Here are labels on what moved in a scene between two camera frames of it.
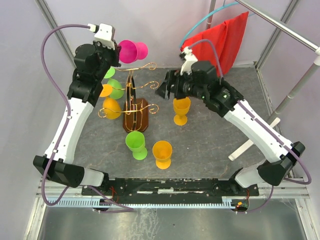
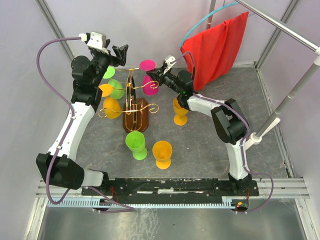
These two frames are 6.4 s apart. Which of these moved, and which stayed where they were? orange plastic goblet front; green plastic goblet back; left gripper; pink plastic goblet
Moved: pink plastic goblet
Stayed: orange plastic goblet front; left gripper; green plastic goblet back
